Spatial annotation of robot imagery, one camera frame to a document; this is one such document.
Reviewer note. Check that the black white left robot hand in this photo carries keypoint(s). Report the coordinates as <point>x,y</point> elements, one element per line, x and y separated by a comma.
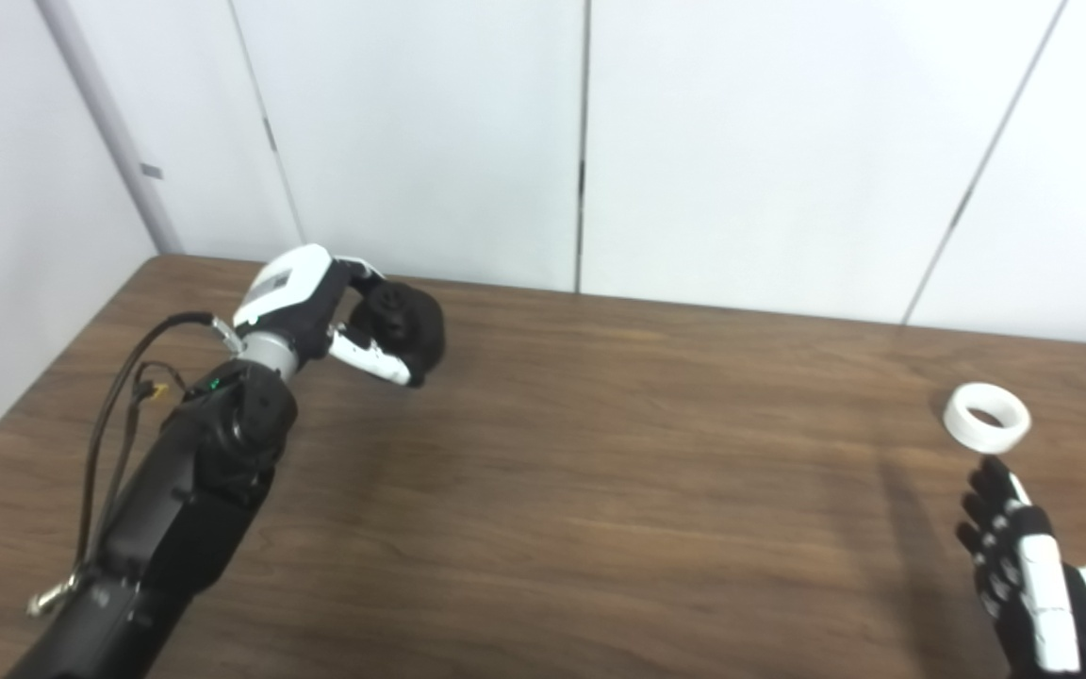
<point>284,288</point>

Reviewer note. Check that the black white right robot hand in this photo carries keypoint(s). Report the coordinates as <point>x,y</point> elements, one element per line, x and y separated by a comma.
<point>1043,604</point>

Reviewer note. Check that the round black plastic part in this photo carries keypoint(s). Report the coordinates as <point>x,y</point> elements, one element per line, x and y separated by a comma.
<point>416,325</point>

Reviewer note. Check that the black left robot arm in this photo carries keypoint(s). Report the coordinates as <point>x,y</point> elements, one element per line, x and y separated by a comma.
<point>185,500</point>

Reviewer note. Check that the grey wall corner post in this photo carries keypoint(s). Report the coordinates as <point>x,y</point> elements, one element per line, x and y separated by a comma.
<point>109,123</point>

